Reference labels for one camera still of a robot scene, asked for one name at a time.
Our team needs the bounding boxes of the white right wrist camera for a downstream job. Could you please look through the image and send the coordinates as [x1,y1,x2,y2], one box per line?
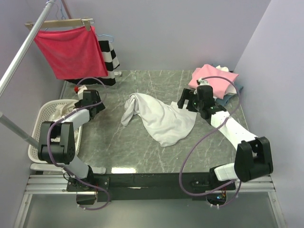
[196,78,209,86]

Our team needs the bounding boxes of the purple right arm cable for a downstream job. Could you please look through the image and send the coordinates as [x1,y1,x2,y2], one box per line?
[178,76,242,209]

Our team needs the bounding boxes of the aluminium rail frame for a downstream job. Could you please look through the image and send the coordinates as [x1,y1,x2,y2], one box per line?
[14,175,287,228]

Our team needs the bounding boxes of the wooden clip hanger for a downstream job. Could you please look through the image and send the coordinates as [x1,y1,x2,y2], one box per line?
[40,18,95,31]

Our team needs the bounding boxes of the black base beam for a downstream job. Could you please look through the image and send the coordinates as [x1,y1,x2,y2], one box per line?
[65,172,228,205]

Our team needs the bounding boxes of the black white checkered cloth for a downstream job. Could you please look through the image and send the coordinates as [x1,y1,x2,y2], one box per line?
[67,40,120,86]

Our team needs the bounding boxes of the cream clothes in basket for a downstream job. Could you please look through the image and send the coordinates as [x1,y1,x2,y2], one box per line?
[48,100,79,143]

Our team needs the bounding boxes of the folded pink t shirt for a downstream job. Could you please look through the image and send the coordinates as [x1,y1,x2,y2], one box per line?
[188,64,239,100]

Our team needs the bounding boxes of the red hanging towel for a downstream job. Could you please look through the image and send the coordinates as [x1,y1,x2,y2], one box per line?
[34,26,108,80]

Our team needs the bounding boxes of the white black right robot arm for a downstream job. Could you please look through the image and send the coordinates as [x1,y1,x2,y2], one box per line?
[178,85,274,190]

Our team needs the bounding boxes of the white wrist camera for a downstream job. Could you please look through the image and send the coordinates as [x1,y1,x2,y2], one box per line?
[196,78,209,86]
[74,85,87,100]

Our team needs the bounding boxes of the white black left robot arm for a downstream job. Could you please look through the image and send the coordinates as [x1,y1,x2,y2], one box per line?
[38,89,105,191]

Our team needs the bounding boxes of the blue wire hanger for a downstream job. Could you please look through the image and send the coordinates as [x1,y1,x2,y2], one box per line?
[97,34,114,43]

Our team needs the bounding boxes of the white plastic laundry basket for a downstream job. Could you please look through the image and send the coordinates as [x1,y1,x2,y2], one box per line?
[28,99,84,164]

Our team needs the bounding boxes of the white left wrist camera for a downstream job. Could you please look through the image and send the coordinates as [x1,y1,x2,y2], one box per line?
[74,85,87,100]

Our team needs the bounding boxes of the metal clothes rack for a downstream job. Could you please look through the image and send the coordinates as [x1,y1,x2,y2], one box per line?
[0,0,123,171]

